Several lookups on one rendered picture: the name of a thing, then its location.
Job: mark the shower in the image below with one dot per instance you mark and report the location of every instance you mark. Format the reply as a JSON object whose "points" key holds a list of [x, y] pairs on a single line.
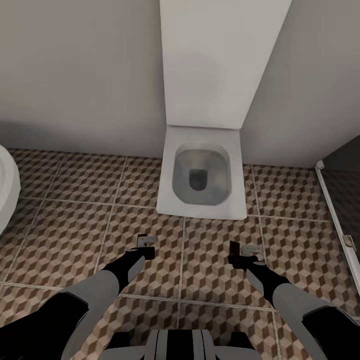
{"points": [[349, 252]]}

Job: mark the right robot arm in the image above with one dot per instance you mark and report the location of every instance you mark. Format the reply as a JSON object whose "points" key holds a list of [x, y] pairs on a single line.
{"points": [[326, 331]]}

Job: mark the robot trunk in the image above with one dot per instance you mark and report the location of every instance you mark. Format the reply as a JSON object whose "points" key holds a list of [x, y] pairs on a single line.
{"points": [[180, 344]]}

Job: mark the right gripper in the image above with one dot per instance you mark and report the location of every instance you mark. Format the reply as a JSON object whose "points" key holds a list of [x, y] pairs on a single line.
{"points": [[238, 262]]}

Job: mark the door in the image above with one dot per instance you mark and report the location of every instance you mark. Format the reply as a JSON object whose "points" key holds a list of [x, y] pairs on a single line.
{"points": [[341, 173]]}

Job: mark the toilet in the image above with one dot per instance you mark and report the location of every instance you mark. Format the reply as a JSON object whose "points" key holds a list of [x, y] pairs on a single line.
{"points": [[214, 53]]}

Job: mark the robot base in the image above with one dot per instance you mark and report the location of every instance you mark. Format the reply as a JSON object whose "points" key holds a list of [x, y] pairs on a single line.
{"points": [[240, 349]]}

